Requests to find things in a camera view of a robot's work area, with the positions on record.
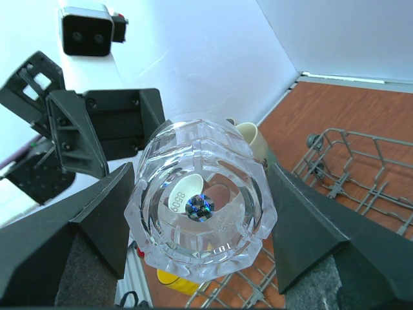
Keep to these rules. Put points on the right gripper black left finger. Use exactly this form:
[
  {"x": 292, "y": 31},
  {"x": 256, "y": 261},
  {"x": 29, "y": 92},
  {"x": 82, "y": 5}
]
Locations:
[{"x": 71, "y": 253}]

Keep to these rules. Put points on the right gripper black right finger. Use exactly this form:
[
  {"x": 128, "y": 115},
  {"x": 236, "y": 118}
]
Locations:
[{"x": 330, "y": 257}]

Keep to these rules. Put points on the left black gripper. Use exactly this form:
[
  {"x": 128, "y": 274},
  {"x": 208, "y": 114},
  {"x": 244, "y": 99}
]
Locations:
[{"x": 109, "y": 125}]

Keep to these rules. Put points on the clear glass cup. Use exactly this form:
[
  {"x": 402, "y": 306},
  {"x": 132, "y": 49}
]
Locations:
[{"x": 201, "y": 207}]

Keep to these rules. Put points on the yellow mug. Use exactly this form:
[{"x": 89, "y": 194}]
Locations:
[{"x": 177, "y": 283}]

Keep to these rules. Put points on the tall cream decorated mug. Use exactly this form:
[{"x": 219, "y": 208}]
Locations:
[{"x": 257, "y": 142}]

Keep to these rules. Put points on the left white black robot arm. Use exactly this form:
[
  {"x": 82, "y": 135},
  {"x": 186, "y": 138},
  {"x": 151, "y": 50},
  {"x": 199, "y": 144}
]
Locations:
[{"x": 37, "y": 169}]

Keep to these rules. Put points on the grey wire dish rack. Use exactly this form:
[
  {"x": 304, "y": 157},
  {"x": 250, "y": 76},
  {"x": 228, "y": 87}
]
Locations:
[{"x": 369, "y": 174}]

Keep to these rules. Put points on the aluminium frame rail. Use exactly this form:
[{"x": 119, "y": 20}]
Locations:
[{"x": 392, "y": 85}]

